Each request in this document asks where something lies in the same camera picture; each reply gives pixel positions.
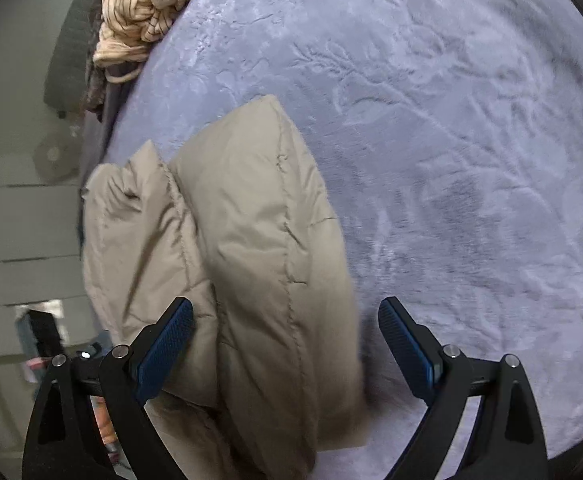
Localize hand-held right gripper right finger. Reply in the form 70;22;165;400
377;296;549;480

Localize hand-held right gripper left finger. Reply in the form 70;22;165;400
21;296;194;480

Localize beige puffer jacket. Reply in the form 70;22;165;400
80;94;369;480

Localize black and blue cloth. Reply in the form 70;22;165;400
15;300;68;366

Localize white drawer cabinet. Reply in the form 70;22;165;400
0;180;99;361

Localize purple embossed blanket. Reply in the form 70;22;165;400
105;0;583;480

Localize round grey fan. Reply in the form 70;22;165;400
33;130;80;184

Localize dark patterned cloth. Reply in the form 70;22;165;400
78;0;137;128

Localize grey headboard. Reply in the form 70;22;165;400
44;0;108;117

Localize beige striped cloth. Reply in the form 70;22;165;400
94;0;212;84

